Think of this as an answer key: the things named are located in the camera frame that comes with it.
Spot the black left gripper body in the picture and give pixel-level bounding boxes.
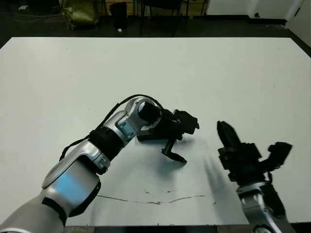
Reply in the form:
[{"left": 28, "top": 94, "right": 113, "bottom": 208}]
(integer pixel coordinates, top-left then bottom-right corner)
[{"left": 150, "top": 109, "right": 186, "bottom": 142}]

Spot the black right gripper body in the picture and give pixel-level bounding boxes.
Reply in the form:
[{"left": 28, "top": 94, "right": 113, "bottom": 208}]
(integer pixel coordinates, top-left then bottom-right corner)
[{"left": 217, "top": 142, "right": 265, "bottom": 188}]

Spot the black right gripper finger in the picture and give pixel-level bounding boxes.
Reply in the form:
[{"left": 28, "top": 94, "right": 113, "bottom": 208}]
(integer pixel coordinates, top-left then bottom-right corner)
[
  {"left": 216, "top": 120, "right": 233, "bottom": 148},
  {"left": 224, "top": 122, "right": 242, "bottom": 148}
]

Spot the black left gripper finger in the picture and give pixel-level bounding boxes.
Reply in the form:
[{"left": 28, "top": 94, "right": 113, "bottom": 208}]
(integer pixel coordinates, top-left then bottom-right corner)
[{"left": 161, "top": 139, "right": 188, "bottom": 164}]

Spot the black box lid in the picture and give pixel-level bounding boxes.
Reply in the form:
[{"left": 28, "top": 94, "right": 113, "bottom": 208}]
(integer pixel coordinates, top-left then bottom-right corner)
[{"left": 136, "top": 128, "right": 171, "bottom": 143}]

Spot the tall black bin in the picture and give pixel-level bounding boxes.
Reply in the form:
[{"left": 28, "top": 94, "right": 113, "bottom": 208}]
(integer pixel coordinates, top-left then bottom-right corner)
[{"left": 109, "top": 1, "right": 128, "bottom": 31}]

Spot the black office chair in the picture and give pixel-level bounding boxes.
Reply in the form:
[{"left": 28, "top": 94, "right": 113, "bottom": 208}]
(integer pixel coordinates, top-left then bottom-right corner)
[{"left": 140, "top": 0, "right": 190, "bottom": 37}]

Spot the yellow-green bag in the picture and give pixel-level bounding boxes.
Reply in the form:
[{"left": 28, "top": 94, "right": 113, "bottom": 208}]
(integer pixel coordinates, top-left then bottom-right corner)
[{"left": 60, "top": 0, "right": 101, "bottom": 31}]

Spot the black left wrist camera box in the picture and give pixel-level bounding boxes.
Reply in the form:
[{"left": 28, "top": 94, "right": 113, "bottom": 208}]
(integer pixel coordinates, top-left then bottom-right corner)
[{"left": 173, "top": 109, "right": 200, "bottom": 135}]

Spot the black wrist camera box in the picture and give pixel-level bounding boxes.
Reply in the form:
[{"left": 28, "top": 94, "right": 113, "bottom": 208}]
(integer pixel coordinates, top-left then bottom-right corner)
[
  {"left": 173, "top": 109, "right": 200, "bottom": 135},
  {"left": 267, "top": 142, "right": 293, "bottom": 170}
]

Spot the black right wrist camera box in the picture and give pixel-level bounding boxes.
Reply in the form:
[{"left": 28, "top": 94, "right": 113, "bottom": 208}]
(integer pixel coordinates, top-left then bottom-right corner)
[{"left": 267, "top": 142, "right": 293, "bottom": 170}]

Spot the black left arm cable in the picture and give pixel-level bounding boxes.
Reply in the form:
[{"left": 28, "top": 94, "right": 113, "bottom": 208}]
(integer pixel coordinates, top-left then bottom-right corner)
[{"left": 59, "top": 94, "right": 162, "bottom": 162}]

